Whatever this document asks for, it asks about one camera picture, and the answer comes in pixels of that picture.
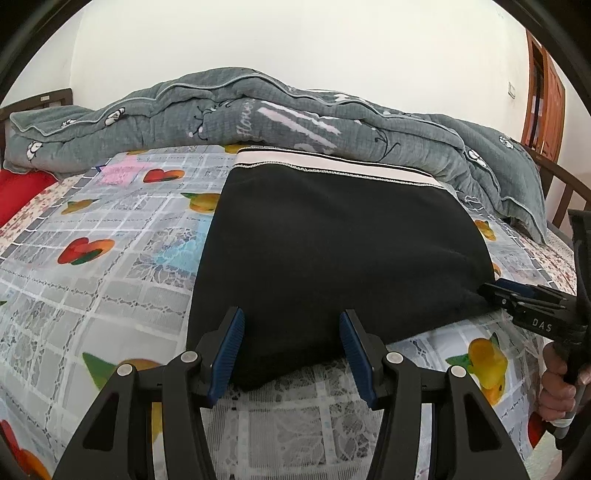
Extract red pillow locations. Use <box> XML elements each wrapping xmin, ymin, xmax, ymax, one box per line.
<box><xmin>0</xmin><ymin>170</ymin><xmax>58</xmax><ymax>227</ymax></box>

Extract fruit printed bed sheet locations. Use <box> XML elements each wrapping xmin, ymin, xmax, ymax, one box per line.
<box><xmin>0</xmin><ymin>144</ymin><xmax>578</xmax><ymax>480</ymax></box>

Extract grey quilt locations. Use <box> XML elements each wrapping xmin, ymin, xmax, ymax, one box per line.
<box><xmin>4</xmin><ymin>68</ymin><xmax>548</xmax><ymax>243</ymax></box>

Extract wooden footboard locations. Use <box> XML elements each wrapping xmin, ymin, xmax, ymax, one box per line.
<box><xmin>531</xmin><ymin>152</ymin><xmax>591</xmax><ymax>232</ymax></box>

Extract black pants with white stripe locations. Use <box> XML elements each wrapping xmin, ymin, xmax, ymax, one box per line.
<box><xmin>187</xmin><ymin>147</ymin><xmax>497</xmax><ymax>392</ymax></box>

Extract wooden headboard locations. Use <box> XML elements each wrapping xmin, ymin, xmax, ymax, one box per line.
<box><xmin>0</xmin><ymin>88</ymin><xmax>74</xmax><ymax>123</ymax></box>

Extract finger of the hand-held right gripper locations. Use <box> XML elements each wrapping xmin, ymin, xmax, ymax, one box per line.
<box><xmin>496</xmin><ymin>278</ymin><xmax>570</xmax><ymax>304</ymax></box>
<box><xmin>478</xmin><ymin>283</ymin><xmax>563</xmax><ymax>319</ymax></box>

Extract wooden door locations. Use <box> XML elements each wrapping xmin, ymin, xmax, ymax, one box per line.
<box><xmin>522</xmin><ymin>30</ymin><xmax>567</xmax><ymax>160</ymax></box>

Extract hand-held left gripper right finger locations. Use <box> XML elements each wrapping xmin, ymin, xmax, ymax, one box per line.
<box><xmin>338</xmin><ymin>310</ymin><xmax>532</xmax><ymax>480</ymax></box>

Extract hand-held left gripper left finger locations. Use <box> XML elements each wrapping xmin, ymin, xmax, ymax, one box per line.
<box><xmin>53</xmin><ymin>307</ymin><xmax>245</xmax><ymax>480</ymax></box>

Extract person's right hand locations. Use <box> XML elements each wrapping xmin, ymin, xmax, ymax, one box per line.
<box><xmin>540</xmin><ymin>344</ymin><xmax>579</xmax><ymax>423</ymax></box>

